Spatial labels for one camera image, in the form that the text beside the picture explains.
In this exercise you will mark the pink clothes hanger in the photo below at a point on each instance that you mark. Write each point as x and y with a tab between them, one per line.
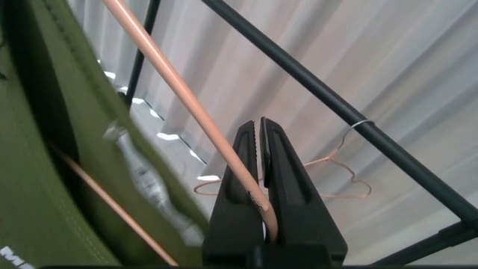
196	112
329	158

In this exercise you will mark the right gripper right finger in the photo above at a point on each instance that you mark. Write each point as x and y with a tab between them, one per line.
306	224

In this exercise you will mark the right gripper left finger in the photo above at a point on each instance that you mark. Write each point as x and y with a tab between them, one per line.
228	224

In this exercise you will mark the black clothes rack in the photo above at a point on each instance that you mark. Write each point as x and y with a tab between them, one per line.
336	102

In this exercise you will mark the green long-sleeved shirt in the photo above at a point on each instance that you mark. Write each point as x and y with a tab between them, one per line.
37	187

